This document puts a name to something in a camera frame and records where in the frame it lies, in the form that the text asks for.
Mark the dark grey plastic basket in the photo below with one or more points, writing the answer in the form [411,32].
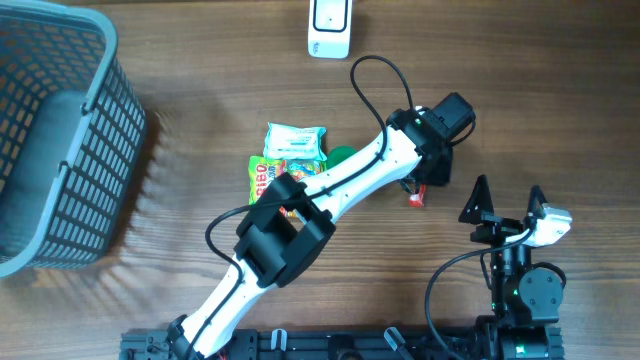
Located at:
[72,129]

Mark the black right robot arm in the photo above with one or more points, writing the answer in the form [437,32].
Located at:
[525,296]

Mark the small red white packet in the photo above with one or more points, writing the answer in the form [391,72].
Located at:
[416,199]

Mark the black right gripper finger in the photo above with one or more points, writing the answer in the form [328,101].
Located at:
[479,208]
[536,202]

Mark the green lid jar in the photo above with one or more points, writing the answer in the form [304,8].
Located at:
[338,155]

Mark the green Haribo candy bag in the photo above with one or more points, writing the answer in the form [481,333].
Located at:
[263,171]

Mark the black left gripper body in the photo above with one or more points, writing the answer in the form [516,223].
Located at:
[439,176]

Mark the white teal wipes pack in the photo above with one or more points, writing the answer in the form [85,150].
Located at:
[293,143]

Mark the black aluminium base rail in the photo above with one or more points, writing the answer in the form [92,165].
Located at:
[395,343]

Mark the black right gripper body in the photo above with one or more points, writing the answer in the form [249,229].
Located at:
[497,230]

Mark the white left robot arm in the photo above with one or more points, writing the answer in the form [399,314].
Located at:
[283,233]

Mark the white barcode scanner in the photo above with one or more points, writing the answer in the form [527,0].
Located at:
[329,28]

